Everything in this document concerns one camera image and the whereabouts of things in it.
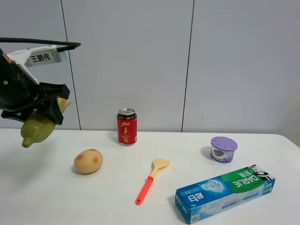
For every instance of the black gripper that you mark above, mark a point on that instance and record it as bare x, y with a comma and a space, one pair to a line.
16, 89

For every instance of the green yellow corn cob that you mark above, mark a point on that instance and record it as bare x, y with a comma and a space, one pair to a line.
36, 129

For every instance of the brown potato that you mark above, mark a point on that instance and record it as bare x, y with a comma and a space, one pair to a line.
88, 161

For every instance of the red drink can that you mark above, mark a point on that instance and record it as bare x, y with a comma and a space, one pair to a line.
127, 126

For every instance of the blue green toothpaste box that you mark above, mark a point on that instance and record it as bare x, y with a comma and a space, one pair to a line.
215, 195

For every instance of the purple lid air freshener tub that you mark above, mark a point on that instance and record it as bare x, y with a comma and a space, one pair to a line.
222, 149

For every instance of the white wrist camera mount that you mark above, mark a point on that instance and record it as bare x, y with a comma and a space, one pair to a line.
36, 57

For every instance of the yellow spatula with red handle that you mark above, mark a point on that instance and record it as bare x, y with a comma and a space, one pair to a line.
158, 164

